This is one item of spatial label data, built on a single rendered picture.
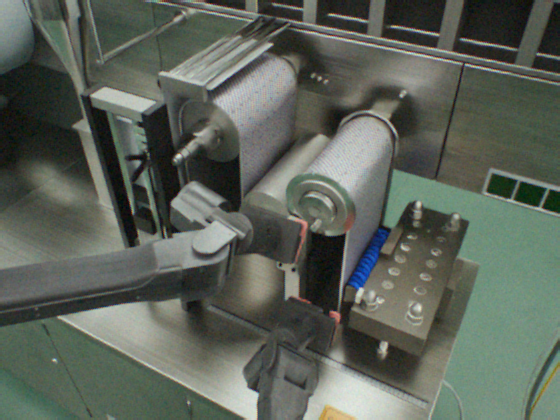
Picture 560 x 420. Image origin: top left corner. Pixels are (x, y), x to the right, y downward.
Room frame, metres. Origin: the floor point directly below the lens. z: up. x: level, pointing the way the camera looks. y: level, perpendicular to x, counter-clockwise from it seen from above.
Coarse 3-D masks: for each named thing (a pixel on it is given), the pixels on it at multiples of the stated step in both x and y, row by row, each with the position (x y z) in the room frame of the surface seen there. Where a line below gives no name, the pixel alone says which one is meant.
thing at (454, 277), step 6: (456, 264) 0.79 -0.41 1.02; (462, 264) 0.79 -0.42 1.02; (456, 270) 0.77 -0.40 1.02; (450, 276) 0.76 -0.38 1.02; (456, 276) 0.75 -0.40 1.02; (450, 282) 0.74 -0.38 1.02; (456, 282) 0.74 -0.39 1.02; (450, 288) 0.72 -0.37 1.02; (444, 294) 0.72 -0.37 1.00; (450, 294) 0.72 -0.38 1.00; (444, 300) 0.72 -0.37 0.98; (450, 300) 0.72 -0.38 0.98; (444, 306) 0.72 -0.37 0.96; (438, 312) 0.72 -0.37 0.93; (444, 312) 0.72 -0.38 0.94; (444, 318) 0.72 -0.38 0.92
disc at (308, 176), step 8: (296, 176) 0.76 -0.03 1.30; (304, 176) 0.75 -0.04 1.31; (312, 176) 0.74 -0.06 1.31; (320, 176) 0.73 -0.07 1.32; (288, 184) 0.76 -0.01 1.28; (296, 184) 0.76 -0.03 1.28; (328, 184) 0.72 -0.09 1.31; (336, 184) 0.72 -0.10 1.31; (288, 192) 0.76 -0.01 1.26; (344, 192) 0.71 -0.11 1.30; (288, 200) 0.76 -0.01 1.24; (344, 200) 0.71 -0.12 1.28; (352, 200) 0.70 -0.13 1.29; (352, 208) 0.70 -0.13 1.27; (296, 216) 0.75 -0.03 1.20; (352, 216) 0.70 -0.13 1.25; (344, 224) 0.71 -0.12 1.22; (352, 224) 0.70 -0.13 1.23; (320, 232) 0.73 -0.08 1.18; (328, 232) 0.72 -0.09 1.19; (336, 232) 0.71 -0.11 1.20; (344, 232) 0.71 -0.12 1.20
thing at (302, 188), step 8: (384, 128) 0.94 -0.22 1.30; (304, 184) 0.74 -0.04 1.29; (312, 184) 0.74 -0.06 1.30; (320, 184) 0.73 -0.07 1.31; (296, 192) 0.75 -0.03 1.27; (304, 192) 0.74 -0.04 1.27; (328, 192) 0.72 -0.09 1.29; (336, 192) 0.71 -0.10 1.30; (296, 200) 0.75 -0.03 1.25; (336, 200) 0.71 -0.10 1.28; (296, 208) 0.75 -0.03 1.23; (344, 208) 0.70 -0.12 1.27; (336, 216) 0.71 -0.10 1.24; (344, 216) 0.70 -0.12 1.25; (336, 224) 0.71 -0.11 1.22
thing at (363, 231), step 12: (384, 180) 0.89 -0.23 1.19; (384, 192) 0.91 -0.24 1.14; (372, 204) 0.83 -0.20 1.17; (360, 216) 0.77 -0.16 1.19; (372, 216) 0.85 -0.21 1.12; (360, 228) 0.77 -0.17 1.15; (372, 228) 0.86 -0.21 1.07; (348, 240) 0.71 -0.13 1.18; (360, 240) 0.79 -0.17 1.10; (348, 252) 0.72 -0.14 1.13; (360, 252) 0.80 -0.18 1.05; (348, 264) 0.73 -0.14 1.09; (348, 276) 0.74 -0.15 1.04
